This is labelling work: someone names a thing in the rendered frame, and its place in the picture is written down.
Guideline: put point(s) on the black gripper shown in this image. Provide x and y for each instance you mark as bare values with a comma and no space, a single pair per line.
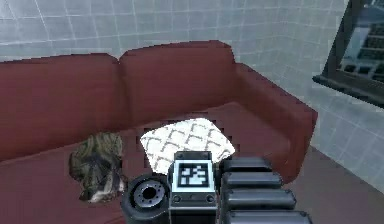
146,196

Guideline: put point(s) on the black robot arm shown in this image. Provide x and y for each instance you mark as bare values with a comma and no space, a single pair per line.
253,196

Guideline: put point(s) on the green brown crumpled cloth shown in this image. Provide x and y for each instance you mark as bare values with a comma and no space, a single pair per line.
96,163

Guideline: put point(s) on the white patterned pillow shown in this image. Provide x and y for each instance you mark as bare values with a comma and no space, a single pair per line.
186,140

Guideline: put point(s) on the red sofa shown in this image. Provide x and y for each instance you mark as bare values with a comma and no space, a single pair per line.
173,83

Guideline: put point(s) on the dark framed window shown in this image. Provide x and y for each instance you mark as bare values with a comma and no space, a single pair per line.
360,50

